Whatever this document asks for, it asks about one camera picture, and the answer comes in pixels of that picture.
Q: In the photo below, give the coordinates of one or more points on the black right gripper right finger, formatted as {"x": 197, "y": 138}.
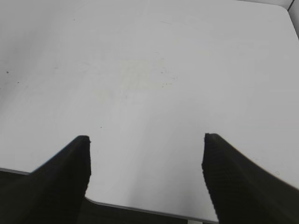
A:
{"x": 241, "y": 191}

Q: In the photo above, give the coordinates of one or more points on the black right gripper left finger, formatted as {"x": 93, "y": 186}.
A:
{"x": 54, "y": 192}

